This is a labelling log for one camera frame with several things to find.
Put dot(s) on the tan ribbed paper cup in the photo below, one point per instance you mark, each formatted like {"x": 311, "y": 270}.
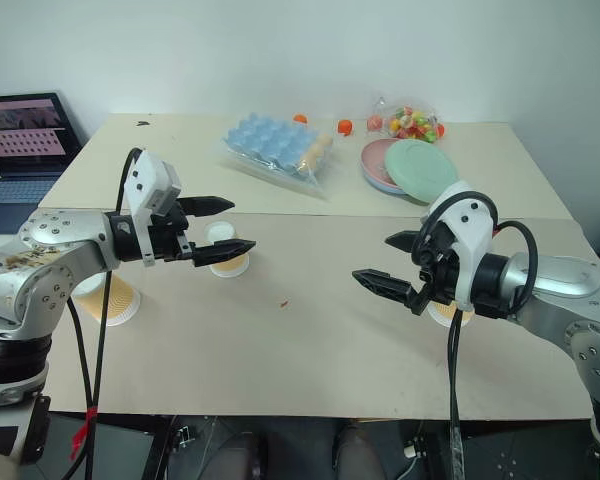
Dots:
{"x": 120, "y": 300}
{"x": 442, "y": 313}
{"x": 220, "y": 232}

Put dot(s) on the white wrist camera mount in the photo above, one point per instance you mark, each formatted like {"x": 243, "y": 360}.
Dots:
{"x": 145, "y": 180}
{"x": 472, "y": 235}

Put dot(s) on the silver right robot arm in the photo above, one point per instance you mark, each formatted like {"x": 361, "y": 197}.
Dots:
{"x": 560, "y": 285}

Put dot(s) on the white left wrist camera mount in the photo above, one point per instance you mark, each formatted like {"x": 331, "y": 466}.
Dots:
{"x": 145, "y": 180}

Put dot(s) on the open laptop computer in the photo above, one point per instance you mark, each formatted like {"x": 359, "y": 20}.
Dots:
{"x": 20, "y": 140}

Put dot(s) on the clear bag of candies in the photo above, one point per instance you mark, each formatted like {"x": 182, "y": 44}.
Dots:
{"x": 410, "y": 125}

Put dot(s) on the red tape strip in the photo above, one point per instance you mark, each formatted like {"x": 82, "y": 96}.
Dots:
{"x": 87, "y": 417}

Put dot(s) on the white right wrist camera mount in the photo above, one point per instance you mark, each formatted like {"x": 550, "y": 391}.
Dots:
{"x": 472, "y": 235}

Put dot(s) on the small orange ball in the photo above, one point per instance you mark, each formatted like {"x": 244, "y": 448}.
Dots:
{"x": 300, "y": 118}
{"x": 346, "y": 126}
{"x": 440, "y": 131}

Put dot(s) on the green plate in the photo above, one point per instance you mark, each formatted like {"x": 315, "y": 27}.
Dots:
{"x": 420, "y": 167}

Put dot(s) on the blue egg tray in bag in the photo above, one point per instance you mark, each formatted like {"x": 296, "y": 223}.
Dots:
{"x": 280, "y": 175}

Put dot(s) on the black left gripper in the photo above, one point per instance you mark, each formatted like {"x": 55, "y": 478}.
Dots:
{"x": 170, "y": 240}

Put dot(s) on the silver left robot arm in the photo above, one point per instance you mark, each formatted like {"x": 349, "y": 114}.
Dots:
{"x": 55, "y": 250}

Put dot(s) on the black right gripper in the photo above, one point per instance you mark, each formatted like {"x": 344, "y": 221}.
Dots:
{"x": 442, "y": 270}

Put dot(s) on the pink plate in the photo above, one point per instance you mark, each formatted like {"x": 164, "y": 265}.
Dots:
{"x": 375, "y": 160}

